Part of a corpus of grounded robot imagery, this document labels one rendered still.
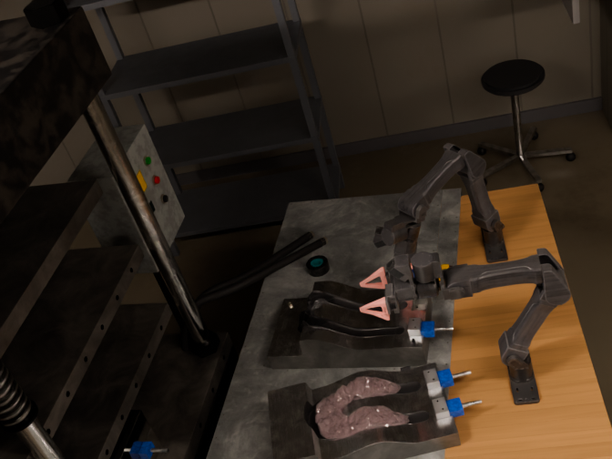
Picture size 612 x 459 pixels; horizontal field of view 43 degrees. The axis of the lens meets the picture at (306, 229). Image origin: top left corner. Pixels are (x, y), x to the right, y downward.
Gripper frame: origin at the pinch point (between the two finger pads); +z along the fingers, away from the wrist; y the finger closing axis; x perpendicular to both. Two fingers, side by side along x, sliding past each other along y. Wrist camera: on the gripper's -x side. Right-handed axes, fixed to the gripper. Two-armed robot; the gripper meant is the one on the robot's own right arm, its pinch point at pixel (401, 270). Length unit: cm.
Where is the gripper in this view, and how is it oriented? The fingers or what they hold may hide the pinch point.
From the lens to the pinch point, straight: 253.6
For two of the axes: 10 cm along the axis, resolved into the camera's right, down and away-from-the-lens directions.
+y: -1.9, 5.6, -8.0
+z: -1.0, 8.0, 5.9
